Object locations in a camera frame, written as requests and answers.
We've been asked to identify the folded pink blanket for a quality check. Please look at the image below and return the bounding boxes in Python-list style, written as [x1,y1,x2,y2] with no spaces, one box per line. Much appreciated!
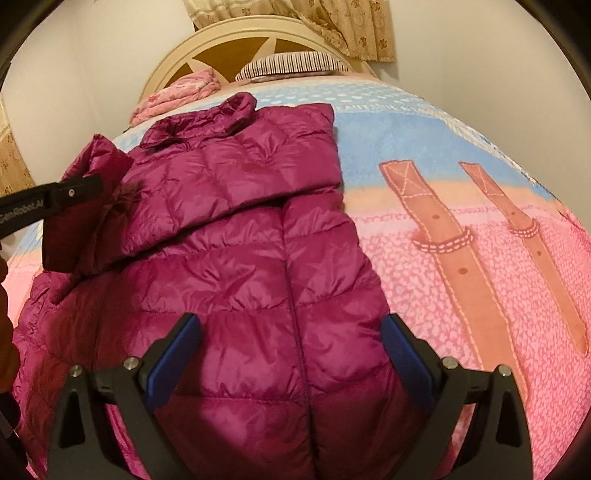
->
[129,67,221,127]

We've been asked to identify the cream wooden headboard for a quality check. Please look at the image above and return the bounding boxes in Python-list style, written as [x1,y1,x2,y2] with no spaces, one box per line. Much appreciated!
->
[139,15,375,99]

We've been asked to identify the beige curtain behind headboard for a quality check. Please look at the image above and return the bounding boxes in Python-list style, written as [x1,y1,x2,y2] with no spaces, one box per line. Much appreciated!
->
[181,0,399,63]

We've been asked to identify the beige curtain on side wall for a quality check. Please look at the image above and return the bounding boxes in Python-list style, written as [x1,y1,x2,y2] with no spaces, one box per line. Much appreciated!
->
[0,103,35,197]

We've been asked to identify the striped pillow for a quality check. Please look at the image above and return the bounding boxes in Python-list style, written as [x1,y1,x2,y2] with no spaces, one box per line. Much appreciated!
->
[235,51,349,81]

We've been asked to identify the magenta puffer jacket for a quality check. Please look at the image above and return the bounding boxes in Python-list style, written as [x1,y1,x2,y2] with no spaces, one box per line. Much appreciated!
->
[14,93,426,479]

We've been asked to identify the pink and blue bedspread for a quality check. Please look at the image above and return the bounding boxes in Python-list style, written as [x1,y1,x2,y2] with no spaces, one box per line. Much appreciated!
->
[0,75,591,480]

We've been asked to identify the person's left hand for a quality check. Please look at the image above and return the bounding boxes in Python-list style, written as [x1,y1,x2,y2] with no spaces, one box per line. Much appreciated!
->
[0,257,22,395]

